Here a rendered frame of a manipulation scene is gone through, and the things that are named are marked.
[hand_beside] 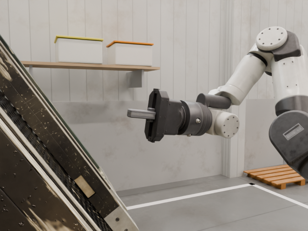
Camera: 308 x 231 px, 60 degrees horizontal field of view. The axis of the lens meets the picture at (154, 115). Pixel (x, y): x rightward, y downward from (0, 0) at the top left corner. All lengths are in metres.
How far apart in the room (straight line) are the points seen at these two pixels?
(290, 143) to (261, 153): 4.84
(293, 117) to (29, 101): 0.71
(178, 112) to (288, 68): 0.29
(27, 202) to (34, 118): 0.60
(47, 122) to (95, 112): 2.83
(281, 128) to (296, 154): 0.07
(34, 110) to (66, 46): 2.19
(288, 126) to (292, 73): 0.15
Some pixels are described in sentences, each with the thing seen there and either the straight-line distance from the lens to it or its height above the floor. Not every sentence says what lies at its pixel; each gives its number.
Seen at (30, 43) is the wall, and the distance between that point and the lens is 3.66.
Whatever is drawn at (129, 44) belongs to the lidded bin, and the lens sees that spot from 3.23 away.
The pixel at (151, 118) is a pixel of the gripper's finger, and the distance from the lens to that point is 0.61.
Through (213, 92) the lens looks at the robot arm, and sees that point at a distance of 0.77.
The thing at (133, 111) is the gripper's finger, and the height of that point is 1.38.
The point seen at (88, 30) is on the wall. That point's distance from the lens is 3.78.
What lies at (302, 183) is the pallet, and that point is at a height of 0.04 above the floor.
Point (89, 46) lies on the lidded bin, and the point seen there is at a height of 1.91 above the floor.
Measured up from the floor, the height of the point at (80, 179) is 1.13.
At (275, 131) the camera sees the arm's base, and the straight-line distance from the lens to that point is 0.64.
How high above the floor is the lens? 1.42
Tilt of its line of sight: 5 degrees down
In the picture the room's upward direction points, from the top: straight up
